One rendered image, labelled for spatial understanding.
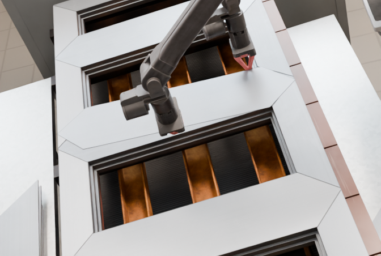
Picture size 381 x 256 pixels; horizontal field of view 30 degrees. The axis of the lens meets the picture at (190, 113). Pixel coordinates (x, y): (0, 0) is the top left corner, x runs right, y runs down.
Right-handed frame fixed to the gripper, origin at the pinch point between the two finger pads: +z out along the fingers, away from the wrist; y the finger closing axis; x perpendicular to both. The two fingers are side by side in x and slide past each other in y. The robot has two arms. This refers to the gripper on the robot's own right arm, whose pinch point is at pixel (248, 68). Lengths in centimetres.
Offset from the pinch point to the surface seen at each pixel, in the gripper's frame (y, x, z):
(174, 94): 1.9, -23.8, 0.4
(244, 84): 6.2, -2.6, 1.1
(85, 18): -57, -52, -6
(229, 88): 6.3, -7.1, 1.1
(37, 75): -154, -108, 61
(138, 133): 14.2, -36.6, 2.5
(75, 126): 3, -56, 1
